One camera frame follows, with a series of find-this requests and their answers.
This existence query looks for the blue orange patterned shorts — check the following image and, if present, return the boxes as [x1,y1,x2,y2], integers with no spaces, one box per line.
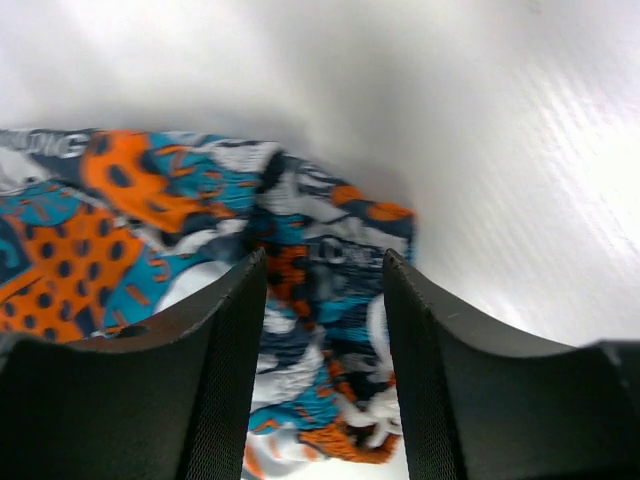
[1,129,415,479]

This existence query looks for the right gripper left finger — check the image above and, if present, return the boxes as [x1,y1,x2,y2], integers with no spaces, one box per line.
[1,250,267,479]

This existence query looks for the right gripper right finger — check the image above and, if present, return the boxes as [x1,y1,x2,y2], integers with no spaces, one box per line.
[383,250,639,479]

